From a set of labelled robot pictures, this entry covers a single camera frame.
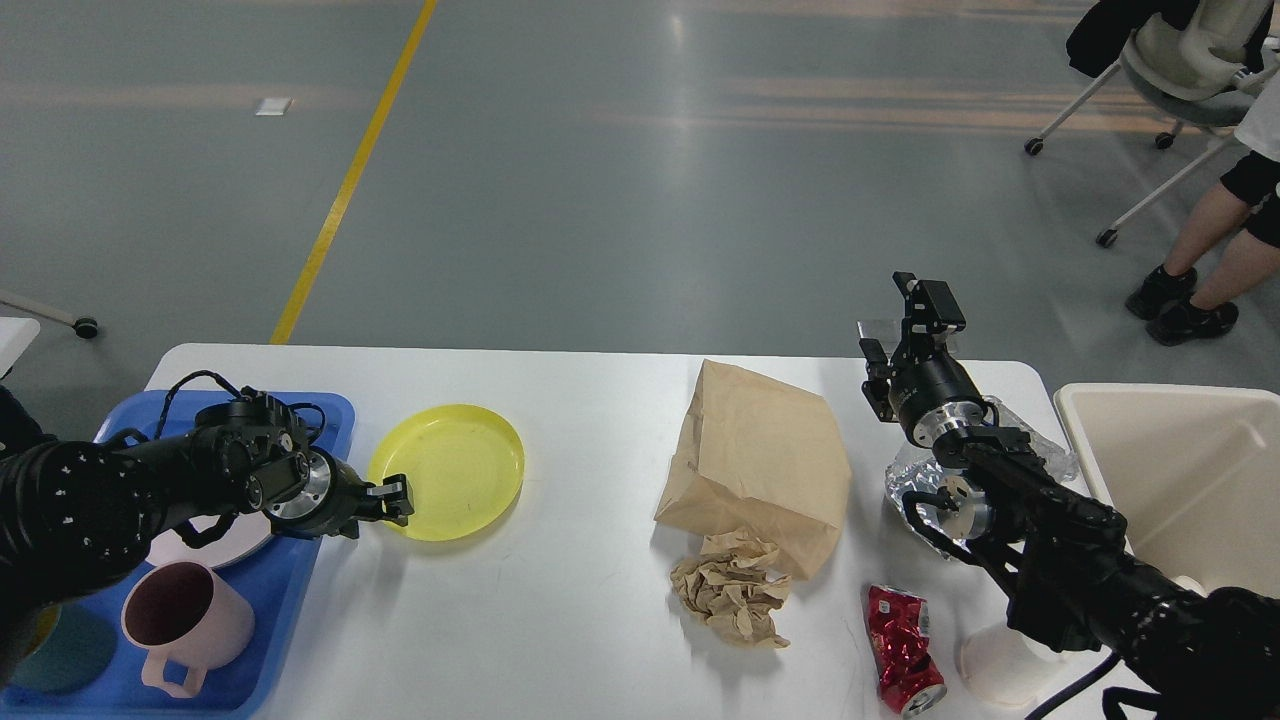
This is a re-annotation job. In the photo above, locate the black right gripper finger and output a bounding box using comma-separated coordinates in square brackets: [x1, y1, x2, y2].
[893, 272, 966, 363]
[860, 340, 899, 423]

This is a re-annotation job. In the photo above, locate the blue plastic tray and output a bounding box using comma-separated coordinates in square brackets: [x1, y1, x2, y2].
[1, 389, 356, 719]

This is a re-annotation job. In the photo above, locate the white chair leg with caster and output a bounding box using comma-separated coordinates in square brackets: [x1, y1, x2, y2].
[1, 290, 100, 340]

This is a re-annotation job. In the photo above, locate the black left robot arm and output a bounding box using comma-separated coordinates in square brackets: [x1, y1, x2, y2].
[1, 387, 415, 683]

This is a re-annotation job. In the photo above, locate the crumpled aluminium foil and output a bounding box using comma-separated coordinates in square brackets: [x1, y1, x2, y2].
[884, 395, 1080, 559]

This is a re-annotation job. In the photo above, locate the brown paper bag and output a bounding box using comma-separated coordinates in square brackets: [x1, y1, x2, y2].
[654, 360, 852, 580]

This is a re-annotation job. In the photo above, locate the beige plastic bin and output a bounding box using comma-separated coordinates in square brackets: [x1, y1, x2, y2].
[1053, 383, 1279, 597]

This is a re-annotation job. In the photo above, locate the white paper cup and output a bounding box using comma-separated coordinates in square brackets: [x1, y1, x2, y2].
[957, 575, 1206, 710]

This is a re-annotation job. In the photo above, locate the crushed red can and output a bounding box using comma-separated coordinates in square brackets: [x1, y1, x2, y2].
[867, 584, 948, 719]

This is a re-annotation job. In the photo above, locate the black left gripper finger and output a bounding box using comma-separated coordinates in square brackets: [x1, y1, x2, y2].
[365, 474, 415, 512]
[346, 509, 411, 541]

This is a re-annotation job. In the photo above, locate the crumpled brown paper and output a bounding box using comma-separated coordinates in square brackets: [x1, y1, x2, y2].
[669, 528, 791, 650]

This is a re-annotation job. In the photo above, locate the person in black shorts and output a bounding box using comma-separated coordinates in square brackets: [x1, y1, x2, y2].
[1125, 78, 1279, 346]

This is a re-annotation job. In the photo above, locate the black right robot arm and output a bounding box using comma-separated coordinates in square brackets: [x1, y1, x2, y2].
[859, 272, 1279, 719]

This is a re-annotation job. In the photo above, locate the pink mug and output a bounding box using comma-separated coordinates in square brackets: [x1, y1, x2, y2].
[120, 561, 256, 700]

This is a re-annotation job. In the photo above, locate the teal and yellow cup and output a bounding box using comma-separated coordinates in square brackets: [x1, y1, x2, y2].
[10, 603, 116, 694]

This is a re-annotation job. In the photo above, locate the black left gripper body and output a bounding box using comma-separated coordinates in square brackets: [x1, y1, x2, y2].
[264, 448, 372, 539]

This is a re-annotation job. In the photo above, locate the white office chair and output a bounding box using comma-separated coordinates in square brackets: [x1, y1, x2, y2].
[1024, 1, 1277, 249]

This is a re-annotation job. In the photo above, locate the yellow round plate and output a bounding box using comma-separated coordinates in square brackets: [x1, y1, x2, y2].
[367, 404, 526, 543]

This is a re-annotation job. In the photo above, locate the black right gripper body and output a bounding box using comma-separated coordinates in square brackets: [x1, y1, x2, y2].
[879, 354, 988, 448]

